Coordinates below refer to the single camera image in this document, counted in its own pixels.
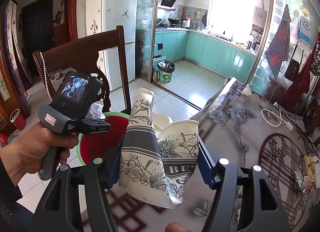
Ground plaid cloth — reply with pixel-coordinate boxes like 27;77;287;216
265;4;292;81

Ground crumpled foil snack wrapper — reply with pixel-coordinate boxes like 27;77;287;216
294;171;314;192

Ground black cables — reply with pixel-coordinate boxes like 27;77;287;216
292;112;320;154

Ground person's right hand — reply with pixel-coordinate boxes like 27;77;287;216
165;223;190;232

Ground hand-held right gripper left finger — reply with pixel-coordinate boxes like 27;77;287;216
32;139;125;232

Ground person's left hand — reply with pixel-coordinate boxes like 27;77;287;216
10;121;80;175

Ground white refrigerator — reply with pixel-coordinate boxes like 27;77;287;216
86;0;138;92

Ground white water heater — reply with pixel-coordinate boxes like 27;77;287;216
252;5;267;32

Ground white bead chain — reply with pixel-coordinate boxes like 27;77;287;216
40;51;54;102

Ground white coiled cable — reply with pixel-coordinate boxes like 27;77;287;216
261;108;293;131

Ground carved dark wooden chair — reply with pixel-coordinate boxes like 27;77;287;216
32;25;133;122

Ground wall poster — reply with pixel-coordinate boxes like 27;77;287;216
5;2;24;72

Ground brown handbag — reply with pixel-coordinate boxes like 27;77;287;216
284;50;304;81

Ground person's left forearm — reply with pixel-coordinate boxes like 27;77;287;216
0;144;24;215

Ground patterned dark bag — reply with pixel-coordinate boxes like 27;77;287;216
310;42;320;76

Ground blue cartoon towel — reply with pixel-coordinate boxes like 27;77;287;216
295;15;317;46

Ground small red floor bin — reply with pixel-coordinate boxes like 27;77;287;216
9;109;26;130

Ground dark red cloth bag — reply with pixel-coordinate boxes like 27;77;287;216
282;44;318;117

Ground green kitchen waste bin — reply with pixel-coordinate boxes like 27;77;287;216
157;60;176;84

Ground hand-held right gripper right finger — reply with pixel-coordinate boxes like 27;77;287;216
198;141;292;232

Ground teal kitchen cabinets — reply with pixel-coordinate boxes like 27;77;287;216
154;28;257;77

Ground green plastic basin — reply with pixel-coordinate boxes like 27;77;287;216
77;111;130;167

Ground floral printed paper cup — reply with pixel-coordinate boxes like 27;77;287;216
117;87;200;210

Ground white plastic bag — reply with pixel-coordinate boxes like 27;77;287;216
86;99;105;122

